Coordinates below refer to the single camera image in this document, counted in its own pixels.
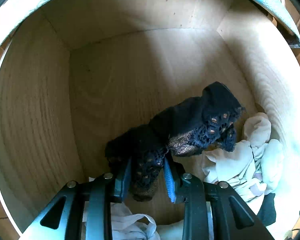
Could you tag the navy lace garment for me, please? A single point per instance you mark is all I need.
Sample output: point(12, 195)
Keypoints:
point(183, 130)

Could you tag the white pink cartoon sock bundle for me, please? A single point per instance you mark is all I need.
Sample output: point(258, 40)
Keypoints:
point(254, 168)

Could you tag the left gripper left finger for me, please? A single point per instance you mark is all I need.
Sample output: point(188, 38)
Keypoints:
point(62, 218)

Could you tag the open wooden drawer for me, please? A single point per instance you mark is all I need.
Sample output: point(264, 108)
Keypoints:
point(76, 73)

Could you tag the white sheer sock bundle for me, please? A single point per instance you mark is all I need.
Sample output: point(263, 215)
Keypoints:
point(126, 225)

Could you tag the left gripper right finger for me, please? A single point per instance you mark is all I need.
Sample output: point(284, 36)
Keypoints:
point(211, 211)

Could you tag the dark grey sock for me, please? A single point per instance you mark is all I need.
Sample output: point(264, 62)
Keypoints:
point(267, 212)

